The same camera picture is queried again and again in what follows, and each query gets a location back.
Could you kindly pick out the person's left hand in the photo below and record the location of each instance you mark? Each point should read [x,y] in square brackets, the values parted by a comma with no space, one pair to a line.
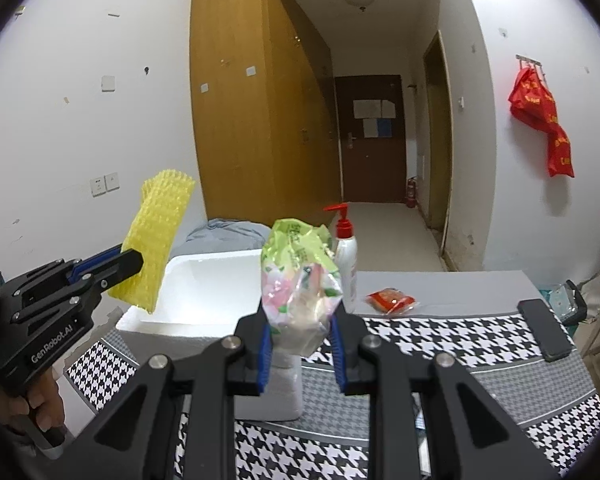
[47,405]

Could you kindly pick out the red plastic bag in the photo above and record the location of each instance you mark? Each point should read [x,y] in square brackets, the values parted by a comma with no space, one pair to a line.
[535,105]

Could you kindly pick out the red snack packet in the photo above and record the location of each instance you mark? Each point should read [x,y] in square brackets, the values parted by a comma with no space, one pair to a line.
[390,301]

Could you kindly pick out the ceiling lamp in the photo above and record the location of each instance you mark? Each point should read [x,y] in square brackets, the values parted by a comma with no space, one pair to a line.
[360,1]

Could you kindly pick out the metal wall hook rack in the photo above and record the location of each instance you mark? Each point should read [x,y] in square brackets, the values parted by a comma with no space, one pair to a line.
[527,58]

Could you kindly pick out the white wall switch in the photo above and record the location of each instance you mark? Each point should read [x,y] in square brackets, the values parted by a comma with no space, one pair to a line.
[108,83]

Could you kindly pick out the clear plastic bag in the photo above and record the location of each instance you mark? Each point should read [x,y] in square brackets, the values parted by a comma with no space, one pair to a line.
[562,300]

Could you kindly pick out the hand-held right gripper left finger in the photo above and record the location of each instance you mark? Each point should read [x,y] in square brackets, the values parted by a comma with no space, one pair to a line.
[264,360]

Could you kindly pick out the brown entrance door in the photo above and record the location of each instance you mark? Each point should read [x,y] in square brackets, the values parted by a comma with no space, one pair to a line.
[375,170]

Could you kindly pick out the green pink plastic packet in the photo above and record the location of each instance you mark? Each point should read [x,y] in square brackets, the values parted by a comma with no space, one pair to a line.
[290,285]

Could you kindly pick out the blue white door notice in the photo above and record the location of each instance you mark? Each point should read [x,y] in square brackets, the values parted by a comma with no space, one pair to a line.
[377,128]

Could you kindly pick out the wooden side door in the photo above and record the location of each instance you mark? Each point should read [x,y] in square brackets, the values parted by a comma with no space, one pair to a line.
[437,135]

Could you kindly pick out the white foam box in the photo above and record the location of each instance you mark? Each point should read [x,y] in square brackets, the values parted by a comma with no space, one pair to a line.
[200,320]

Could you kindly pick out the houndstooth table mat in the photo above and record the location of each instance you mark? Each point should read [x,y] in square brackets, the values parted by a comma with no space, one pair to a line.
[455,330]

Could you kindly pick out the white wall outlet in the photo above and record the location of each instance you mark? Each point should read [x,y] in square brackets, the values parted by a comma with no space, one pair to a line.
[98,186]
[111,182]

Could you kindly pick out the black phone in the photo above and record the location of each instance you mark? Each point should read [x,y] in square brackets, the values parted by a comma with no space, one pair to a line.
[545,327]

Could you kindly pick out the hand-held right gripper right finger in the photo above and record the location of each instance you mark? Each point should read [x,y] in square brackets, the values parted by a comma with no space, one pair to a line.
[337,360]

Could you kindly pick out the red fire extinguisher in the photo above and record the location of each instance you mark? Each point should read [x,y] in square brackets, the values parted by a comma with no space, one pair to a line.
[411,195]

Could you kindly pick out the yellow foam net sleeve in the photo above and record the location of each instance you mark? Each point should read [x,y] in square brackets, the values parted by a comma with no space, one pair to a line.
[155,225]

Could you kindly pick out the wooden wardrobe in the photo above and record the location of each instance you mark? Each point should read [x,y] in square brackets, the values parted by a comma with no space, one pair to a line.
[240,110]

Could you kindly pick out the white pump bottle red top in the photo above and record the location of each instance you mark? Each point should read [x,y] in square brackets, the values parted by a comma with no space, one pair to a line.
[346,260]

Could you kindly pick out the grey bedding heap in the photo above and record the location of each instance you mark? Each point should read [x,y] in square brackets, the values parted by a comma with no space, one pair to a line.
[220,235]

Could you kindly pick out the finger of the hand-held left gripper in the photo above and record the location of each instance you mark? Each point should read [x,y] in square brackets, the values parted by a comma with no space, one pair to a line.
[130,265]
[95,262]

